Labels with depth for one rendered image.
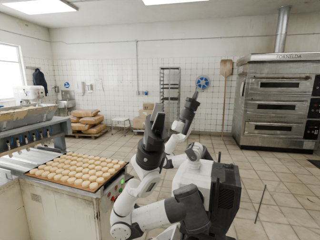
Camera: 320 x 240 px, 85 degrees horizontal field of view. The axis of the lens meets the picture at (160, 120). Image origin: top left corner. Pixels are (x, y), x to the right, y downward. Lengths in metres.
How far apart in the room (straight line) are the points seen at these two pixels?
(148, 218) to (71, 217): 0.81
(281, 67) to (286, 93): 0.51
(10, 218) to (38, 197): 0.26
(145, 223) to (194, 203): 0.20
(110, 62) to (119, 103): 1.19
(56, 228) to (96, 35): 4.99
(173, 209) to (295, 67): 3.95
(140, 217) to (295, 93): 3.92
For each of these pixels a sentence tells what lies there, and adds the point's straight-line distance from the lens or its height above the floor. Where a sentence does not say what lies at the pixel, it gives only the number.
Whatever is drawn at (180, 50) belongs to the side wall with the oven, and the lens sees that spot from 5.01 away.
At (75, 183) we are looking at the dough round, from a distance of 1.26.
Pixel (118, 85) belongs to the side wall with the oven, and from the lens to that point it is 5.41.
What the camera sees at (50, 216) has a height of 0.58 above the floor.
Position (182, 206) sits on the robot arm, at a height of 1.09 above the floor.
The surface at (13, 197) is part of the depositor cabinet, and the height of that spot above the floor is 0.71.
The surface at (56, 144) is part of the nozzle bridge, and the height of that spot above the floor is 0.89.
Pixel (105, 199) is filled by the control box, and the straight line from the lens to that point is 1.27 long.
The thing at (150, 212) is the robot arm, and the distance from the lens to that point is 0.76.
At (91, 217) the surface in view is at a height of 0.69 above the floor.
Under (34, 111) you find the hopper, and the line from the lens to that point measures 1.72.
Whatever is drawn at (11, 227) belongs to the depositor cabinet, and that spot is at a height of 0.49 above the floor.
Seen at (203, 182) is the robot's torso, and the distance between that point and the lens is 0.82.
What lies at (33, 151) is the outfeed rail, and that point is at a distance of 2.03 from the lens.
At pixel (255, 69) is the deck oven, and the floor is 1.73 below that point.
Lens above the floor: 1.54
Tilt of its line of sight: 13 degrees down
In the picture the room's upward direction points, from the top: straight up
